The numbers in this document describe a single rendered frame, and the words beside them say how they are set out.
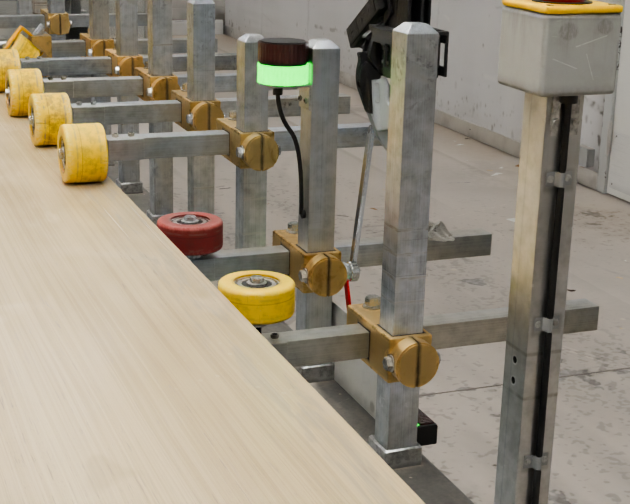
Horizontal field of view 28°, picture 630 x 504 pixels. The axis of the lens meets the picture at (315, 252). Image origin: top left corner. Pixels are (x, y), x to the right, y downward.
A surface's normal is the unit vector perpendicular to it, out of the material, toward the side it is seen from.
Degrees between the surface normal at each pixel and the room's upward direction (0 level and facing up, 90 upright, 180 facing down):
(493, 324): 90
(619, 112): 90
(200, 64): 90
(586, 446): 0
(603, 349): 0
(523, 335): 90
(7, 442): 0
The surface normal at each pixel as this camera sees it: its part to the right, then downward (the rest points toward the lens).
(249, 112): 0.36, 0.28
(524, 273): -0.93, 0.08
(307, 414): 0.03, -0.96
